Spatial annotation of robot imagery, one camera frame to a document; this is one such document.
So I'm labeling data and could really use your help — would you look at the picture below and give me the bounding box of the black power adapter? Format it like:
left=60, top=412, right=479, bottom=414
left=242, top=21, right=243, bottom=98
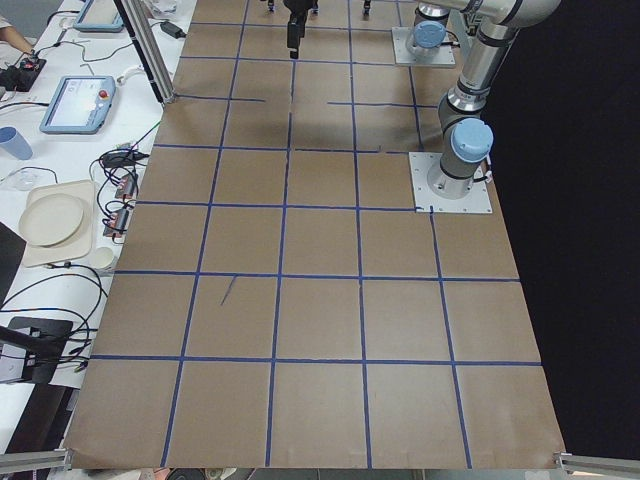
left=160, top=20, right=187, bottom=39

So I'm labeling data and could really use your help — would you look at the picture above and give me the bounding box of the beige round plate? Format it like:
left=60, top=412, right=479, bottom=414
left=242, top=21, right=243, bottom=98
left=19, top=193, right=84, bottom=247

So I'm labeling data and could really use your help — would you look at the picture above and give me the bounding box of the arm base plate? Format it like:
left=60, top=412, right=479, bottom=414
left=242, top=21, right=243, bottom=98
left=408, top=152, right=493, bottom=214
left=392, top=27, right=456, bottom=68

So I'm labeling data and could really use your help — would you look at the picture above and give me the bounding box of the far teach pendant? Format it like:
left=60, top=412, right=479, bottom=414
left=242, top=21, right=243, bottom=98
left=73, top=0, right=124, bottom=33

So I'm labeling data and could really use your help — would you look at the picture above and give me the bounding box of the aluminium frame post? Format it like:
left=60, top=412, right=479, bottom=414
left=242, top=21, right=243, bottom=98
left=114, top=0, right=175, bottom=105

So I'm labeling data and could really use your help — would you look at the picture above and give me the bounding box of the beige tray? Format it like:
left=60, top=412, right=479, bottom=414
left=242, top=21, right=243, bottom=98
left=18, top=180, right=95, bottom=267

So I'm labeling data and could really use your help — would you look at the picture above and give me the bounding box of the teach pendant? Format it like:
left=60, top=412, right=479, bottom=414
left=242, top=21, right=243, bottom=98
left=39, top=76, right=116, bottom=135
left=73, top=0, right=124, bottom=33

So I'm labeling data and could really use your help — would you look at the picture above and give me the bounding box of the blue plastic cup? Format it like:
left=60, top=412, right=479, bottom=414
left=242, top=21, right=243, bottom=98
left=0, top=126, right=33, bottom=160

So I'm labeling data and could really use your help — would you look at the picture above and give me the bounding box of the near teach pendant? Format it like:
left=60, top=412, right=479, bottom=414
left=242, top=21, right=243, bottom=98
left=39, top=76, right=116, bottom=135

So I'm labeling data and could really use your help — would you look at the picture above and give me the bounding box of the white paper cup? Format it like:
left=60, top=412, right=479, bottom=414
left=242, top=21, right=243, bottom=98
left=88, top=247, right=118, bottom=275

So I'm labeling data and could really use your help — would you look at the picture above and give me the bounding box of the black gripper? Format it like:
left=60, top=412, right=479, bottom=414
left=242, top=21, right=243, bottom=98
left=283, top=0, right=314, bottom=59

